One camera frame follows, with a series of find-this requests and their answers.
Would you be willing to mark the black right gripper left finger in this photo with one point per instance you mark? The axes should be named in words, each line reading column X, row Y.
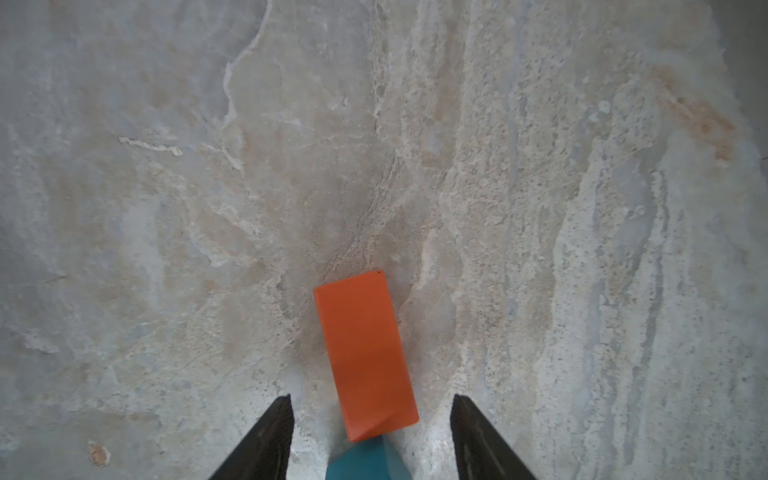
column 264, row 452

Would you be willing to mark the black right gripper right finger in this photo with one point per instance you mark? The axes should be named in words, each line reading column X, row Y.
column 480, row 451

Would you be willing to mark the teal cube block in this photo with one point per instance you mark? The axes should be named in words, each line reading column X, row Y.
column 371, row 459

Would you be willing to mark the orange-red rectangular block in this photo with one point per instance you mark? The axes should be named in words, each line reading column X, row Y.
column 366, row 355

